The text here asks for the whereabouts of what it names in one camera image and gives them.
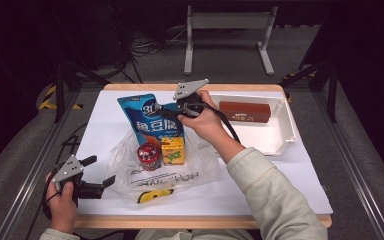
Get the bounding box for black cable beside table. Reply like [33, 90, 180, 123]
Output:
[58, 123, 89, 158]

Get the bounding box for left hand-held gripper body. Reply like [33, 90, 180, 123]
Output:
[51, 154, 106, 200]

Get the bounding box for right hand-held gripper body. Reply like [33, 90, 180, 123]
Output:
[173, 78, 210, 118]

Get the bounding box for grey metal stand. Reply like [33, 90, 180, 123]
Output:
[183, 4, 279, 76]

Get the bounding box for white board table cover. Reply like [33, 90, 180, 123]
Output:
[76, 89, 334, 216]

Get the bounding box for person's right hand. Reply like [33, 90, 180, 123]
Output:
[178, 90, 234, 143]

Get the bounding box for left hand-held gripper black cable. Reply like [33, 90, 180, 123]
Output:
[24, 163, 64, 240]

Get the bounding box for right hand-held gripper black cable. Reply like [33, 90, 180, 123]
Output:
[203, 102, 242, 144]

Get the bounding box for clear plastic bag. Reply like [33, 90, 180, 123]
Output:
[105, 128, 223, 205]

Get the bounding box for tangle of black floor cables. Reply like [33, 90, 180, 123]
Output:
[123, 24, 188, 84]

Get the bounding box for red can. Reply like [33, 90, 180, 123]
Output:
[136, 142, 163, 172]

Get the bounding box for hand-held gripper black cable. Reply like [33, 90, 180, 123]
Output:
[24, 163, 64, 240]
[203, 102, 242, 144]

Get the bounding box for long brown box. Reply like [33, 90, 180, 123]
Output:
[218, 100, 272, 124]

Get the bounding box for aluminium floor rail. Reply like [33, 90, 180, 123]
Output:
[0, 89, 81, 240]
[313, 89, 384, 240]

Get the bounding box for blue snack pouch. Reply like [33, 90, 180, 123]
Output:
[117, 93, 186, 149]

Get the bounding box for black stand legs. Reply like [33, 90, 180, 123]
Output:
[53, 59, 111, 123]
[279, 59, 339, 123]

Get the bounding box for person's left hand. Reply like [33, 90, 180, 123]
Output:
[45, 181, 78, 221]

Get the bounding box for yellow drink carton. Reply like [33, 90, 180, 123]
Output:
[160, 135, 186, 166]

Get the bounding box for white plastic tray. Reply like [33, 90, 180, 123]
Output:
[203, 93, 297, 157]

